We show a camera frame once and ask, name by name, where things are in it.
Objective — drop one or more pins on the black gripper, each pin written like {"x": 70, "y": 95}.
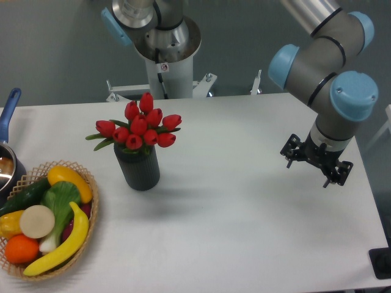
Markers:
{"x": 335, "y": 171}

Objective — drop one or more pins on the red tulip bouquet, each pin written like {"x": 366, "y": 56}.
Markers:
{"x": 145, "y": 126}

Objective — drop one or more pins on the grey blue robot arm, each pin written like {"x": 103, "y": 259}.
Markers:
{"x": 315, "y": 76}

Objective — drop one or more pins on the dark grey ribbed vase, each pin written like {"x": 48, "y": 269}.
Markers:
{"x": 141, "y": 171}

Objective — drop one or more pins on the white furniture leg right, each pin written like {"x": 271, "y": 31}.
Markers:
{"x": 385, "y": 128}

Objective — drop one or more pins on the black device at table edge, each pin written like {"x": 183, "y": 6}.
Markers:
{"x": 380, "y": 261}

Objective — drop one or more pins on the purple eggplant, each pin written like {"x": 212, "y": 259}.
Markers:
{"x": 86, "y": 208}

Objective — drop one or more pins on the yellow banana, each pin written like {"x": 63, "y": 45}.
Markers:
{"x": 65, "y": 250}

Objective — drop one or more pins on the green bok choy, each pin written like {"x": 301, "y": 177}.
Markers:
{"x": 57, "y": 199}

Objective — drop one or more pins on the green cucumber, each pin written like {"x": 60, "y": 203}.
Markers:
{"x": 29, "y": 196}

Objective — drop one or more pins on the orange fruit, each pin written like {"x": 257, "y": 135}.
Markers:
{"x": 21, "y": 249}

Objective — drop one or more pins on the yellow bell pepper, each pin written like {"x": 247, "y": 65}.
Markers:
{"x": 10, "y": 224}

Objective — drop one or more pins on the woven wicker basket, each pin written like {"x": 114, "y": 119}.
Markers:
{"x": 92, "y": 199}

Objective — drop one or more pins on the blue handled saucepan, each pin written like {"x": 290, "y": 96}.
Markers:
{"x": 11, "y": 168}

